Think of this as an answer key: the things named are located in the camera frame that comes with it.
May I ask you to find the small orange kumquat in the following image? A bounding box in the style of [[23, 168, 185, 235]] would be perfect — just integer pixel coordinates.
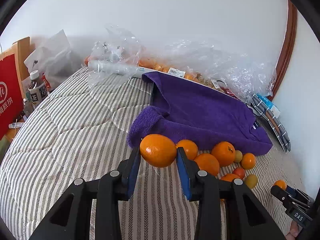
[[274, 180, 287, 191], [241, 153, 256, 170]]

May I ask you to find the large orange mandarin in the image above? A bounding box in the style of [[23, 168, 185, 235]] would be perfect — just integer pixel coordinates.
[[139, 134, 177, 168], [220, 173, 241, 182]]

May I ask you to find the right hand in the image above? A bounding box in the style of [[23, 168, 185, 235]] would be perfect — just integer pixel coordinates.
[[285, 220, 300, 240]]

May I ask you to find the small green kumquat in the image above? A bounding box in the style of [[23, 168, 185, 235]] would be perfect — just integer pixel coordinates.
[[234, 150, 243, 163], [244, 174, 258, 189]]

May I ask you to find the small red-orange kumquat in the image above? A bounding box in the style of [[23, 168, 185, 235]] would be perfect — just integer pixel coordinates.
[[232, 167, 245, 179]]

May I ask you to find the orange mandarin with stem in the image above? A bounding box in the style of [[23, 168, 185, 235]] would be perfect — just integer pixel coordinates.
[[211, 141, 235, 167]]

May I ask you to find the blue tissue pack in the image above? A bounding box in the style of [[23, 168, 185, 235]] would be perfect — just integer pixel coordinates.
[[257, 94, 280, 118]]

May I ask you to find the striped quilt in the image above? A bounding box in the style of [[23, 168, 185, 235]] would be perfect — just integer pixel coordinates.
[[0, 65, 311, 240]]

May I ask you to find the checked grey cloth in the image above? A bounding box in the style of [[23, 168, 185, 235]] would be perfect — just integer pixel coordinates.
[[251, 94, 291, 153]]

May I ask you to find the red paper bag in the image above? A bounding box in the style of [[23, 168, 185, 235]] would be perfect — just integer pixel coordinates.
[[0, 54, 23, 139]]

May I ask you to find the purple towel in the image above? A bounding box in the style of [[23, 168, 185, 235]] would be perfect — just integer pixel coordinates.
[[127, 72, 272, 156]]

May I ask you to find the large clear plastic bag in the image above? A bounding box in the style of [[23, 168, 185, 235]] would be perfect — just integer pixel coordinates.
[[159, 38, 278, 103]]

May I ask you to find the tea drink bottle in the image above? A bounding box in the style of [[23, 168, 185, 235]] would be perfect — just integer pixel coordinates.
[[28, 70, 48, 109]]

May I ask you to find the bag of orange kumquats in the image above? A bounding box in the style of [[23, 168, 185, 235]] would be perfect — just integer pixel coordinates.
[[138, 57, 216, 89]]

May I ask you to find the white plastic bag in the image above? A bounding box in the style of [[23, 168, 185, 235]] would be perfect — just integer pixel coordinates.
[[24, 30, 81, 90]]

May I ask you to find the wooden headboard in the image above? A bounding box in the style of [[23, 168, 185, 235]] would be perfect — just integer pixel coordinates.
[[0, 36, 31, 81]]

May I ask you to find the brown wooden door frame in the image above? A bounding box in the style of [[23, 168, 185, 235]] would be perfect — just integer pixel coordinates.
[[268, 0, 298, 101]]

